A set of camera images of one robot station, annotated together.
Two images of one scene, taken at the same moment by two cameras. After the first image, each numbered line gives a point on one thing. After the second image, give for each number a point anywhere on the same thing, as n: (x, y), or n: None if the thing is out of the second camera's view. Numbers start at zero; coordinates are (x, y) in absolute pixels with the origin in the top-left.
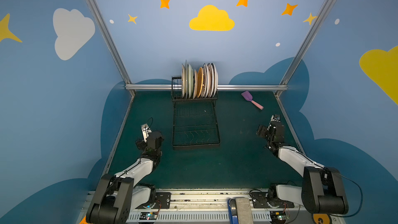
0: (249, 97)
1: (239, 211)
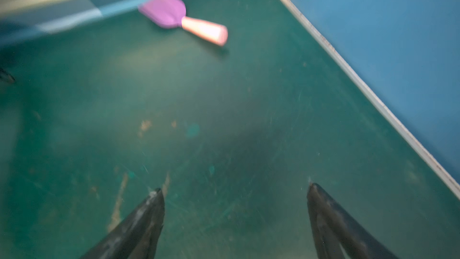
0: (166, 9)
1: None
